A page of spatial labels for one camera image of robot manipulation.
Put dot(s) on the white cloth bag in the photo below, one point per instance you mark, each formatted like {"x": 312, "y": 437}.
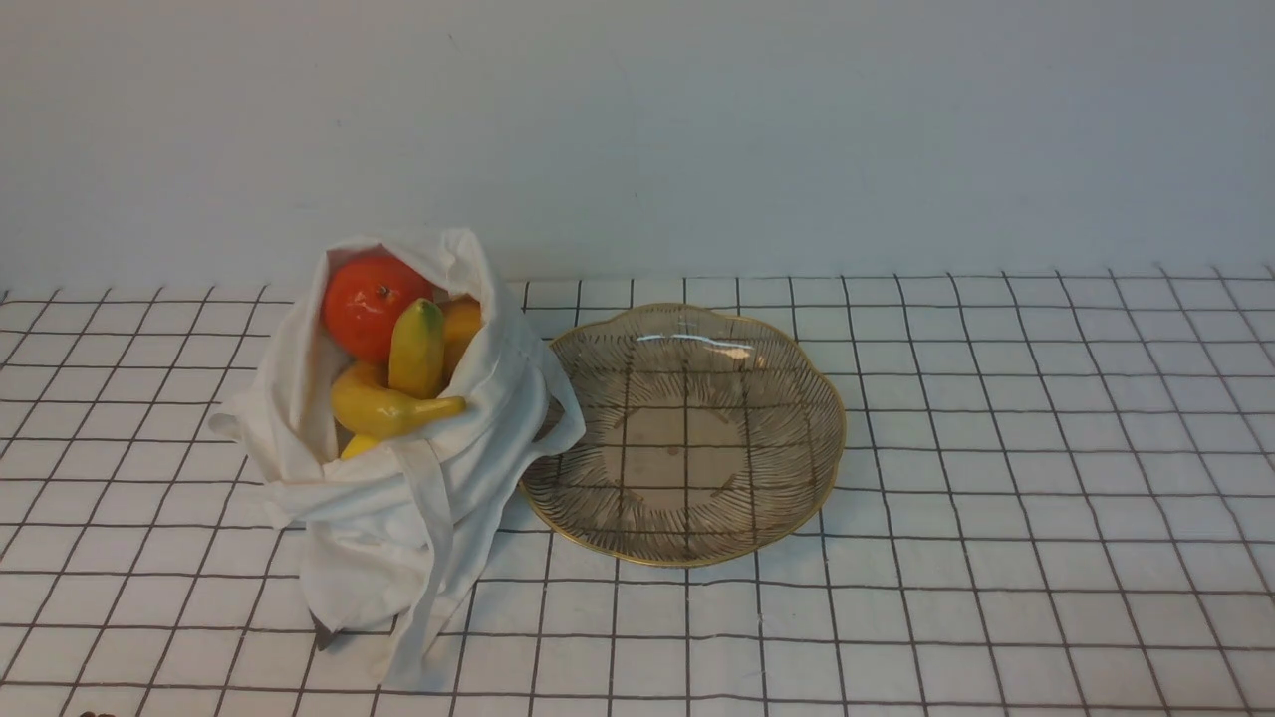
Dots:
{"x": 402, "y": 531}

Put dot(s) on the glass plate with gold rim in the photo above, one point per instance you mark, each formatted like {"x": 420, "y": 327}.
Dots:
{"x": 706, "y": 437}

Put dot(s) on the long yellow banana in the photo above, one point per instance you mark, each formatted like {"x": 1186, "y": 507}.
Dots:
{"x": 415, "y": 363}

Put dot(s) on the orange-yellow mango fruit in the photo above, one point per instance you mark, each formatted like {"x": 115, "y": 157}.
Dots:
{"x": 462, "y": 320}

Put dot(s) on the white grid tablecloth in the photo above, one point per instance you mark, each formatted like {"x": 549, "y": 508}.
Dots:
{"x": 1056, "y": 499}

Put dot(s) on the red-orange tomato fruit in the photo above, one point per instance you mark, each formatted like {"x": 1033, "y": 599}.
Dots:
{"x": 364, "y": 299}

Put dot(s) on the curved yellow banana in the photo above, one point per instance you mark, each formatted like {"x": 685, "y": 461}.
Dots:
{"x": 363, "y": 403}

